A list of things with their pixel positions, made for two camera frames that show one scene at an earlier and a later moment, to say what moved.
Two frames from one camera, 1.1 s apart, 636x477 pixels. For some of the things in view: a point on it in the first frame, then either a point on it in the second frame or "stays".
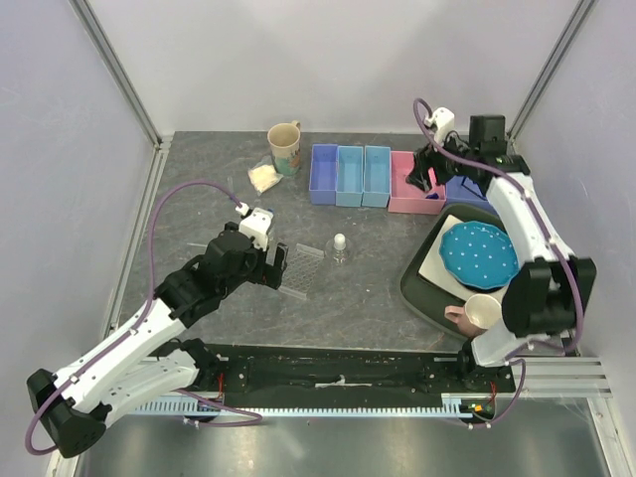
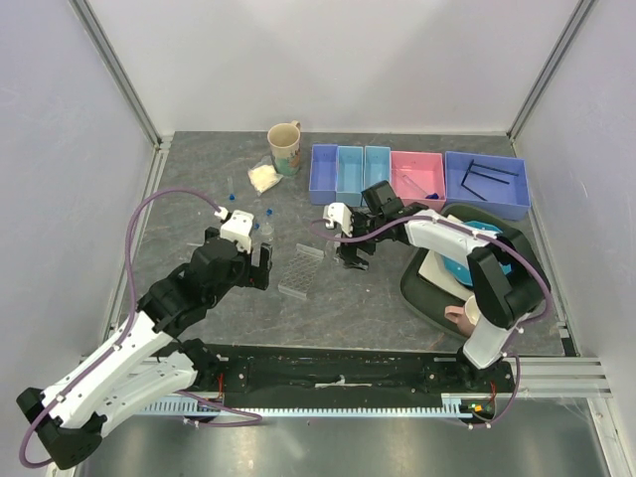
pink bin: [406, 198] stays
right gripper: [423, 161] → [348, 253]
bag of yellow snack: [263, 175] stays
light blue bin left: [349, 176] stays
